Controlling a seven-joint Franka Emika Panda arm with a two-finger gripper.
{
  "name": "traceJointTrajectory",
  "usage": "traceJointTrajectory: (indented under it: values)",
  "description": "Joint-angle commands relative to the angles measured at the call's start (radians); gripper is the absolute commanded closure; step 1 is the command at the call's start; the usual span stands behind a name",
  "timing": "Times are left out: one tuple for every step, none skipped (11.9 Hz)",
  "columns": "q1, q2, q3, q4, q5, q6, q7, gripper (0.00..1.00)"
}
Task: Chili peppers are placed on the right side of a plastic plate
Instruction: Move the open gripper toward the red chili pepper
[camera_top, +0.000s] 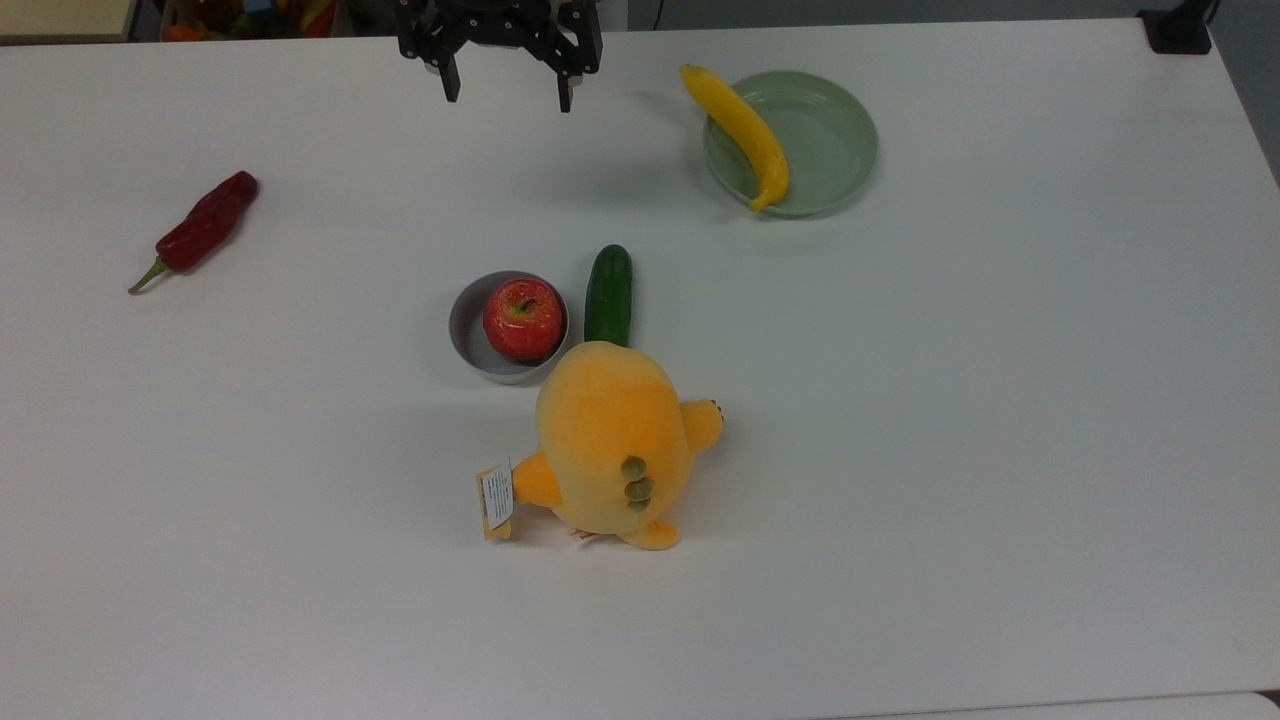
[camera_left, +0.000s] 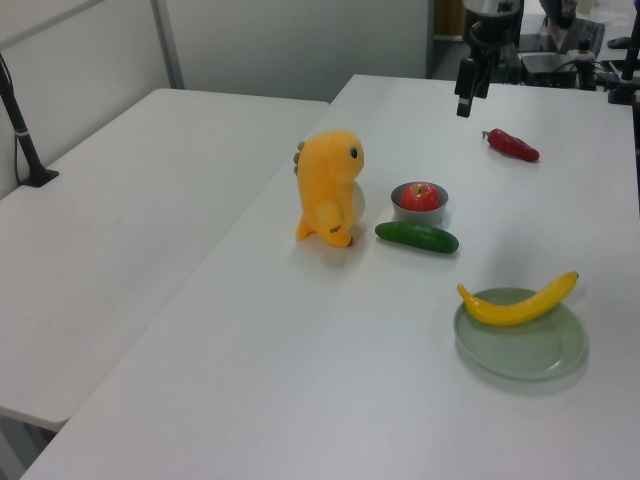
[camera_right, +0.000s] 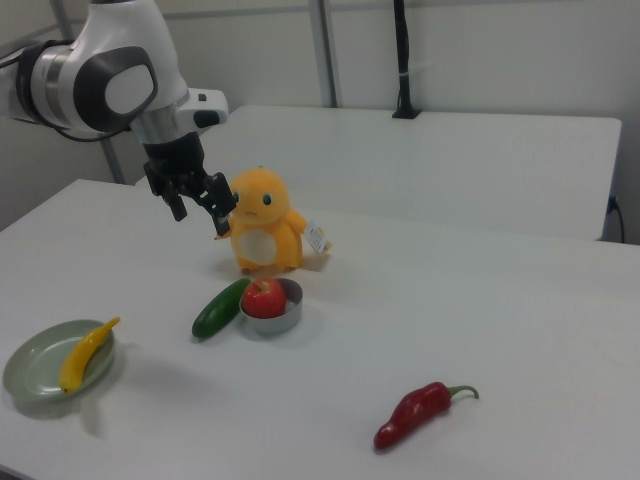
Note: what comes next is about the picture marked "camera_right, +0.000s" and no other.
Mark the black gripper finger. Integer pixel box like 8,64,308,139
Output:
165,181,189,223
199,171,237,237

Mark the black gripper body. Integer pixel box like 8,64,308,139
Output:
142,133,214,202

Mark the red chili pepper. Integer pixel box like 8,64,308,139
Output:
373,381,480,450

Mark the pale green plastic plate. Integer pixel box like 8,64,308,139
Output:
2,319,116,404

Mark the orange plush dinosaur toy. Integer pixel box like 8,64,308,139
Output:
213,166,333,274

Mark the white paper toy tag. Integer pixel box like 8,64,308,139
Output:
304,219,334,256

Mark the red apple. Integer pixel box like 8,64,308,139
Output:
241,278,288,319

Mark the green cucumber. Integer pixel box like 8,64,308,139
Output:
191,278,252,340

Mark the round metal bowl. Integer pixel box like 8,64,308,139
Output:
240,277,305,336

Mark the yellow banana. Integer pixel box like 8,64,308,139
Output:
58,316,122,396

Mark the black pole with base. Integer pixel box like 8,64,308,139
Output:
391,0,422,120

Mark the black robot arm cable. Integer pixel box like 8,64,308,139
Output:
47,119,134,144

